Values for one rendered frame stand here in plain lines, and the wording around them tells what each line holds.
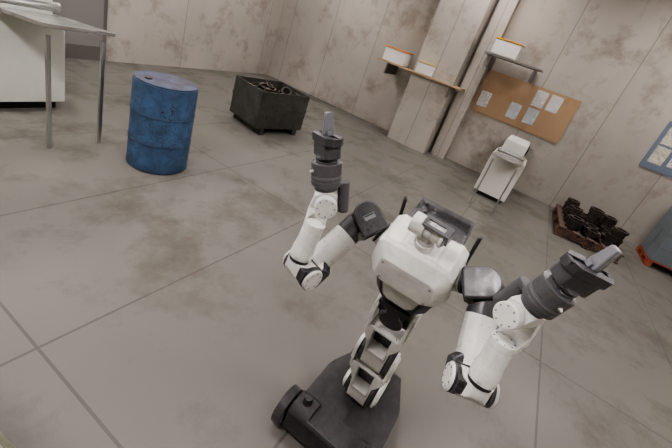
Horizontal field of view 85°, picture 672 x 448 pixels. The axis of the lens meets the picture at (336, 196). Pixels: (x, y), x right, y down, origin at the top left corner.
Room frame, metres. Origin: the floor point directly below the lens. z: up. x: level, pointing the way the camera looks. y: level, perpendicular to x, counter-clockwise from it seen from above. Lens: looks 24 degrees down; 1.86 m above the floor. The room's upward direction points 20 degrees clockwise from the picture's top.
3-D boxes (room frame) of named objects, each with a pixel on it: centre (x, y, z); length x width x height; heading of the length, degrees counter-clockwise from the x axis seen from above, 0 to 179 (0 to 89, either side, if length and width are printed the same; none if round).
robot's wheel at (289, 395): (1.26, -0.13, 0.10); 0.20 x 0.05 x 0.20; 157
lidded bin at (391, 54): (8.30, -0.23, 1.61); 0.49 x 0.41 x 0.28; 67
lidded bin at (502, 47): (7.53, -2.04, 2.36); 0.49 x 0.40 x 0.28; 67
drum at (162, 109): (3.39, 1.89, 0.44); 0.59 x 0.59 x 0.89
